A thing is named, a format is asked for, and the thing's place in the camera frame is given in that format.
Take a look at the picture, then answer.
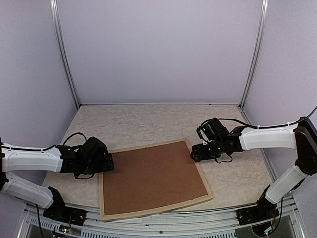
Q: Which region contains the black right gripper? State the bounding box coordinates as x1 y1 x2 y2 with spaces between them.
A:
191 139 224 162

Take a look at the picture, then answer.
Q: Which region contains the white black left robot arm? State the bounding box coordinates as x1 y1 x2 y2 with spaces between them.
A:
0 137 114 221

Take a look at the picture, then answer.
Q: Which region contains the aluminium enclosure post left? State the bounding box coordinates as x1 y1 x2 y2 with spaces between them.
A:
50 0 81 110

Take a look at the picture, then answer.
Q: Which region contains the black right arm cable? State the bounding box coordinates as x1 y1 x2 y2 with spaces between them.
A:
217 105 317 129

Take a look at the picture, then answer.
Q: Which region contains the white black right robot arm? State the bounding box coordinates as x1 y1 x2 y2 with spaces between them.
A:
191 116 317 220

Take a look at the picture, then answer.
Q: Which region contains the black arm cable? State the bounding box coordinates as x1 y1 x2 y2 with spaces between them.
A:
37 132 87 152
217 105 317 129

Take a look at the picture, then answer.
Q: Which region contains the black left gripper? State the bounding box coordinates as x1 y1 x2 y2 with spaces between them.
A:
80 153 114 175

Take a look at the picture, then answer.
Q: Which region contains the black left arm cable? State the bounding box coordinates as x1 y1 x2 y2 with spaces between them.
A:
37 132 87 152

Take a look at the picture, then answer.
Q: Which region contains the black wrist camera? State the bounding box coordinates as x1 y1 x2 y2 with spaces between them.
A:
196 118 229 144
77 137 108 160

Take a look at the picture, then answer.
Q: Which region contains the brown hardboard backing panel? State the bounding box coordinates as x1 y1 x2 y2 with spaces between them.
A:
99 139 213 221

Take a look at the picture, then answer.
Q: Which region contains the aluminium enclosure post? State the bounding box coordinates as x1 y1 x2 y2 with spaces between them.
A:
239 0 269 111
50 0 81 110

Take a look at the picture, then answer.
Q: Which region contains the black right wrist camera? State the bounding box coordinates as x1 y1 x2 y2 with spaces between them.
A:
196 118 229 144

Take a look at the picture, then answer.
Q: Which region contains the aluminium enclosure post right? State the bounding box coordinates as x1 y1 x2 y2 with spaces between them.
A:
239 0 269 111

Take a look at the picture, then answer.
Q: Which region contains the aluminium front rail base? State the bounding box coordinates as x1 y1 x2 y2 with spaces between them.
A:
16 195 305 238

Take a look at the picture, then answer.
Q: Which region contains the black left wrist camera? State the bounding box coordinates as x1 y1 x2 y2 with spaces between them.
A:
77 137 108 160

